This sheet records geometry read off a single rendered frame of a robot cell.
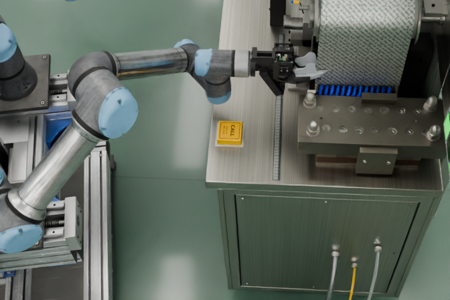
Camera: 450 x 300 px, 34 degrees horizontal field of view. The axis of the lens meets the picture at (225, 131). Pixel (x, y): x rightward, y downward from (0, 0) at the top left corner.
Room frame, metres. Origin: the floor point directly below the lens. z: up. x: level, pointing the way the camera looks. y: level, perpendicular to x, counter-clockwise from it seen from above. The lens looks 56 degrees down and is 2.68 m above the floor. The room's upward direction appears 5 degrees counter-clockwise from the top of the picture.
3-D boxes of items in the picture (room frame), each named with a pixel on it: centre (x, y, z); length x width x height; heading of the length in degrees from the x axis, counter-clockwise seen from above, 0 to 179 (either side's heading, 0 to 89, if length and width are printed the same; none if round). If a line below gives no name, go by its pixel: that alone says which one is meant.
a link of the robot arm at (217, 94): (1.30, 0.02, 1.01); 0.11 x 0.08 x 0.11; 34
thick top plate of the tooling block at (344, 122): (1.11, -0.40, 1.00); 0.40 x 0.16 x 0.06; 82
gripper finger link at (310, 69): (1.23, -0.25, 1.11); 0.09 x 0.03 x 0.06; 81
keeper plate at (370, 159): (1.01, -0.40, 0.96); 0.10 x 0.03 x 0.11; 82
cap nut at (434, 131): (1.04, -0.55, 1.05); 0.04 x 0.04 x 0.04
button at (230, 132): (1.18, -0.01, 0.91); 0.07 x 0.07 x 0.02; 82
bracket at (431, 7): (1.27, -0.56, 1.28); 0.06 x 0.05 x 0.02; 82
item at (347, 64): (1.23, -0.38, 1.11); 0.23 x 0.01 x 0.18; 82
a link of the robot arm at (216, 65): (1.29, 0.01, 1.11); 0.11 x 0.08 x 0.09; 82
